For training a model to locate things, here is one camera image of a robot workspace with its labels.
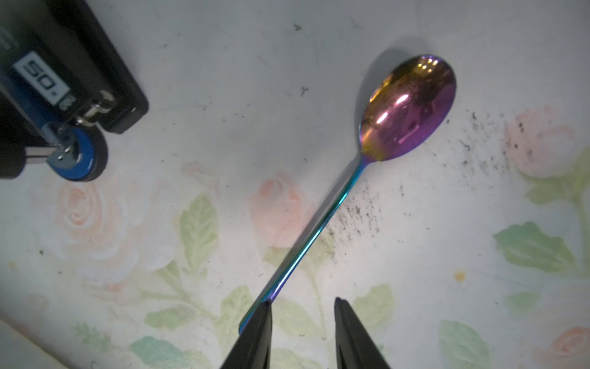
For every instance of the white plastic storage box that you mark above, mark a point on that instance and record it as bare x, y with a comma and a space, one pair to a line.
22, 348

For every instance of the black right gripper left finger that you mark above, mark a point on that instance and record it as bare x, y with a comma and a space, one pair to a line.
252, 349

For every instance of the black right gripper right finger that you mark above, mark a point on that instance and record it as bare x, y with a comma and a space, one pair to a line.
354, 346

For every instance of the black stapler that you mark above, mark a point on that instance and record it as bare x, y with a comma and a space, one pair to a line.
60, 55

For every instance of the rainbow iridescent spoon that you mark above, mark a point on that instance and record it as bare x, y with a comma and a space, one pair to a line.
401, 113

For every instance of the blue stapler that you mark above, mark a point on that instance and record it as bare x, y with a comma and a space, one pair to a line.
33, 134

